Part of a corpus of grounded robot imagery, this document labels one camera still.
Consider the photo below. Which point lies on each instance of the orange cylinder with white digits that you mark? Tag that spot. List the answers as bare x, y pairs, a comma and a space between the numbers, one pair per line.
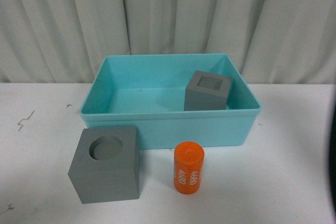
188, 165

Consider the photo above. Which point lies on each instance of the light blue plastic box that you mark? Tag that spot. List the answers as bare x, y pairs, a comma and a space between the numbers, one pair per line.
148, 91

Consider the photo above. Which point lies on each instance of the dark object at right edge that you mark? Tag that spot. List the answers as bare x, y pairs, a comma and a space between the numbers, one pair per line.
331, 157

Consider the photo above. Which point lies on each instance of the white pleated curtain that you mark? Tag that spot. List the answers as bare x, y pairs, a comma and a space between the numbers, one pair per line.
269, 41

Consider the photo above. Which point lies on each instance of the gray cube with square hole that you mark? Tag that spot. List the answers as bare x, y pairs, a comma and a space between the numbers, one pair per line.
207, 91

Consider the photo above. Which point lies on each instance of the gray cube with round hole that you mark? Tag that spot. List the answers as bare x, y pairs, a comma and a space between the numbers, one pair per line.
106, 165

